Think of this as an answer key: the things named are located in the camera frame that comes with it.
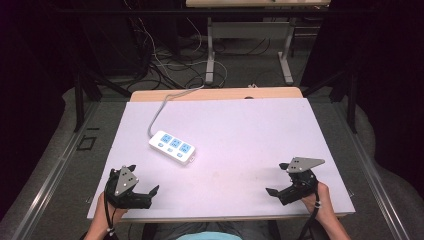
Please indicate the person's light blue shirt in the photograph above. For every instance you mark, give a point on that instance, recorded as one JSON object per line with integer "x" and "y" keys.
{"x": 209, "y": 236}

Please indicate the white power strip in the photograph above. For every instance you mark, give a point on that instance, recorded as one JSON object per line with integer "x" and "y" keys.
{"x": 172, "y": 146}

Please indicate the white table mat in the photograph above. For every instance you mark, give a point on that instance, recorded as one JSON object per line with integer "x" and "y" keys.
{"x": 240, "y": 150}

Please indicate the aluminium floor rail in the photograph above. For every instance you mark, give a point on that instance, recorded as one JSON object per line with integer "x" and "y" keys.
{"x": 50, "y": 180}
{"x": 370, "y": 173}

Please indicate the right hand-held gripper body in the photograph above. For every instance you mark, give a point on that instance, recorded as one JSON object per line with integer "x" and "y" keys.
{"x": 300, "y": 185}

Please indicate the person's right hand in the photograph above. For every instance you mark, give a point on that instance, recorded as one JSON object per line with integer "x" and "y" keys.
{"x": 320, "y": 203}

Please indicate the desk with white metal legs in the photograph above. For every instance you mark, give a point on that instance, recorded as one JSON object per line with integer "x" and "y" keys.
{"x": 250, "y": 30}

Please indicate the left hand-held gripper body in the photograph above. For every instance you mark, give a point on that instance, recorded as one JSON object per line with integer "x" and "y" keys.
{"x": 125, "y": 186}

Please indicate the black metal stand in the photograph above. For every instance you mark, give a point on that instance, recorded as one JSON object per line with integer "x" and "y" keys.
{"x": 80, "y": 100}
{"x": 350, "y": 100}

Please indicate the person's left hand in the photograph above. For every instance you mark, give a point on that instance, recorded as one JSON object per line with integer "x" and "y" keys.
{"x": 104, "y": 213}

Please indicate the black horizontal bar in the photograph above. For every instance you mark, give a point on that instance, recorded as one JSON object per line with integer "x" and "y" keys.
{"x": 200, "y": 11}

